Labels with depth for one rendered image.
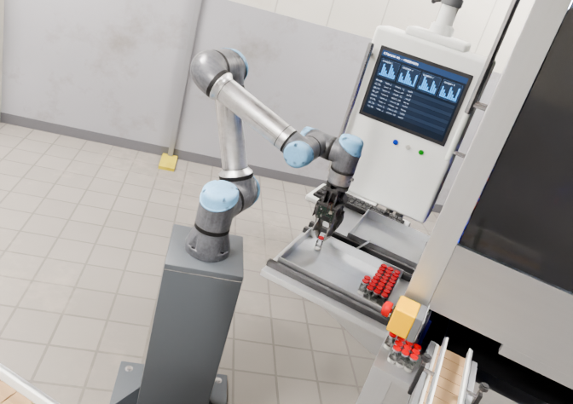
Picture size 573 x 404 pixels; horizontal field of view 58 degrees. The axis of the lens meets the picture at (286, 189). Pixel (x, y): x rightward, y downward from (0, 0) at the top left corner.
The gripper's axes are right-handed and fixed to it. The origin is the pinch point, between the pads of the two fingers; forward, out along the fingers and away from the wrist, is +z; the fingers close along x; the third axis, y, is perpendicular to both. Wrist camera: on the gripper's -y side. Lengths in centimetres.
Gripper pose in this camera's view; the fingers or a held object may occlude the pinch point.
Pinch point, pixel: (322, 234)
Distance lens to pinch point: 170.9
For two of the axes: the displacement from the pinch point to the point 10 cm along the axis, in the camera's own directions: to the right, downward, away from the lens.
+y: -4.1, 2.8, -8.7
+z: -2.5, 8.8, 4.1
